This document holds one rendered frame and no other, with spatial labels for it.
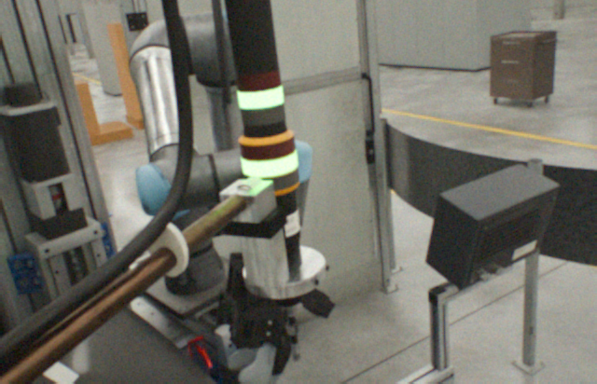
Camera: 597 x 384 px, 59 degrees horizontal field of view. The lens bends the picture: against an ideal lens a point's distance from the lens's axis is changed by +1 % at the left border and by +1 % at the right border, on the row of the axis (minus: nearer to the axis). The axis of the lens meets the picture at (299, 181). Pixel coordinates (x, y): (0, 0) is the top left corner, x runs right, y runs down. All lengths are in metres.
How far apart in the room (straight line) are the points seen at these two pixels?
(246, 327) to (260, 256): 0.31
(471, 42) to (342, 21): 7.69
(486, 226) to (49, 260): 0.90
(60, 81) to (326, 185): 1.70
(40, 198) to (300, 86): 1.59
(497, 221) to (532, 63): 6.13
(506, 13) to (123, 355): 10.45
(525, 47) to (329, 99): 4.85
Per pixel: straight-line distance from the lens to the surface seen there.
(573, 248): 2.38
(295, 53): 2.50
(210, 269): 1.30
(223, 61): 0.39
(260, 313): 0.70
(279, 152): 0.39
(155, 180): 0.74
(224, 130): 1.14
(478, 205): 1.13
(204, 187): 0.74
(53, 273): 1.25
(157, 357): 0.55
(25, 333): 0.25
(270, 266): 0.41
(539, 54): 7.28
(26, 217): 1.30
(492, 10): 10.48
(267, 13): 0.39
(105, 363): 0.53
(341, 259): 2.92
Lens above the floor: 1.68
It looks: 19 degrees down
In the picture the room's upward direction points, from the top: 7 degrees counter-clockwise
